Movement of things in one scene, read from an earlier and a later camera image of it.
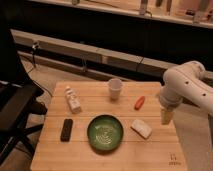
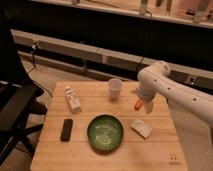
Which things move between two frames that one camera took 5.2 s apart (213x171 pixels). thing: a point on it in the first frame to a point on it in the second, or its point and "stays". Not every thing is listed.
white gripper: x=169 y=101 to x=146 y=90
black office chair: x=18 y=95 stays
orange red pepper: x=139 y=103 stays
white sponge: x=141 y=128 stays
